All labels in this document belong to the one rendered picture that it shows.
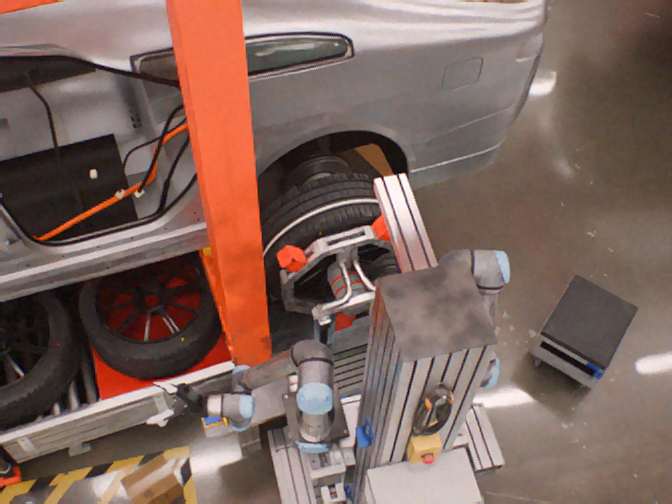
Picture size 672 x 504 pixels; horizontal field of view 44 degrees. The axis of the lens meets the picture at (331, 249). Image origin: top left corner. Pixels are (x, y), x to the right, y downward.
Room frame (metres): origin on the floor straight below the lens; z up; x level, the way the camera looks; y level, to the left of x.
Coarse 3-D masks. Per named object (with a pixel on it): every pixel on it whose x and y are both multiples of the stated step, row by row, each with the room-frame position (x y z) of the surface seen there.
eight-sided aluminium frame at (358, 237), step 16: (320, 240) 1.80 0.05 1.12; (336, 240) 1.81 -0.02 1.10; (352, 240) 1.81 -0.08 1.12; (368, 240) 1.82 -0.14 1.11; (384, 240) 1.85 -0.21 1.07; (320, 256) 1.74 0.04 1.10; (288, 272) 1.73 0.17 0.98; (304, 272) 1.72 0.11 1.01; (288, 288) 1.69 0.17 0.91; (368, 288) 1.88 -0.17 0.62; (288, 304) 1.69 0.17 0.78; (304, 304) 1.74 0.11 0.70
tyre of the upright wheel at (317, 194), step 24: (288, 192) 2.01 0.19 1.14; (312, 192) 2.00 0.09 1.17; (336, 192) 2.00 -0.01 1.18; (360, 192) 2.02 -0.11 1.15; (264, 216) 1.95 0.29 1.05; (288, 216) 1.91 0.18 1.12; (312, 216) 1.89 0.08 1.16; (336, 216) 1.88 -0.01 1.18; (360, 216) 1.90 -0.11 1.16; (264, 240) 1.86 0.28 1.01; (288, 240) 1.81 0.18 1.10; (312, 240) 1.82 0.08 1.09; (264, 264) 1.79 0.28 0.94
